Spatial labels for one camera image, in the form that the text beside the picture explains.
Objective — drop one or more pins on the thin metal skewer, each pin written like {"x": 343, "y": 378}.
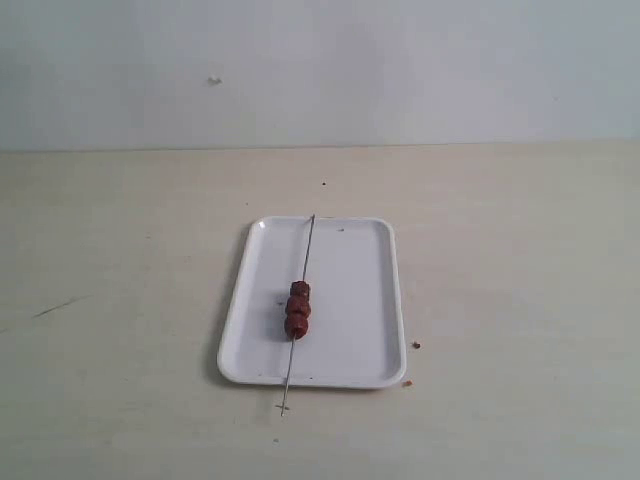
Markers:
{"x": 287, "y": 381}

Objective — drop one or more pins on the red meat chunk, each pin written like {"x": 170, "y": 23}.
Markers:
{"x": 298, "y": 305}
{"x": 296, "y": 326}
{"x": 301, "y": 289}

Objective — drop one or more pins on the white rectangular tray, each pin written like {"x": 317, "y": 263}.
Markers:
{"x": 356, "y": 336}

